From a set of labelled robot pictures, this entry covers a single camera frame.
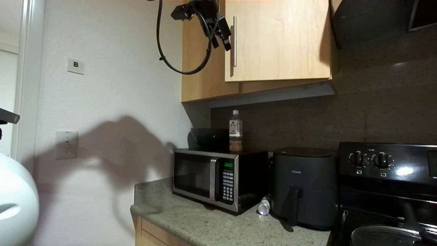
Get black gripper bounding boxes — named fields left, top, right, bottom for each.
left=190, top=0, right=233, bottom=50

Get steel wall cabinet door handle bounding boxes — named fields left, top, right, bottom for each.
left=228, top=15, right=239, bottom=78

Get wooden block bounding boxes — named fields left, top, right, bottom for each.
left=222, top=0, right=334, bottom=83

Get clear bottle with brown liquid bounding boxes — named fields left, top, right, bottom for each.
left=228, top=108, right=244, bottom=154

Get black container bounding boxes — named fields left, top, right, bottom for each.
left=187, top=127, right=230, bottom=154

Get black steel microwave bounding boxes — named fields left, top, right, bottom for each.
left=170, top=147, right=270, bottom=216

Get white thermostat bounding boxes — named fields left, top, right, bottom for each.
left=65, top=55, right=86, bottom=76

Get dark grey air fryer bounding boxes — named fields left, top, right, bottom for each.
left=270, top=146, right=338, bottom=232

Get small clear plastic bottle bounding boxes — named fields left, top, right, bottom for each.
left=256, top=195, right=273, bottom=217

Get black stove knob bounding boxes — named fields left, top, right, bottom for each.
left=371, top=150, right=393, bottom=171
left=349, top=149, right=368, bottom=169

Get black electric stove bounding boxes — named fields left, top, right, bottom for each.
left=326, top=141, right=437, bottom=246

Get large steel pan lid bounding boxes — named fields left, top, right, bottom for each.
left=348, top=224, right=427, bottom=246

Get black frying pan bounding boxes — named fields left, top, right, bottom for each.
left=348, top=199, right=437, bottom=246

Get white rounded object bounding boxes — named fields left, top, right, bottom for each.
left=0, top=152, right=41, bottom=246

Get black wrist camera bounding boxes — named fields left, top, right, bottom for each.
left=170, top=3, right=195, bottom=20

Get wooden wall cabinet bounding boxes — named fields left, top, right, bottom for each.
left=180, top=0, right=337, bottom=105

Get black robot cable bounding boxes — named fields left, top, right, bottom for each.
left=155, top=0, right=215, bottom=76

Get white light switch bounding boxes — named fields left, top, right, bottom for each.
left=53, top=130, right=79, bottom=161

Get white door frame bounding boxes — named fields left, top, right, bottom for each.
left=12, top=0, right=46, bottom=161

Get black bracket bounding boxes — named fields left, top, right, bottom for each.
left=0, top=106, right=22, bottom=141

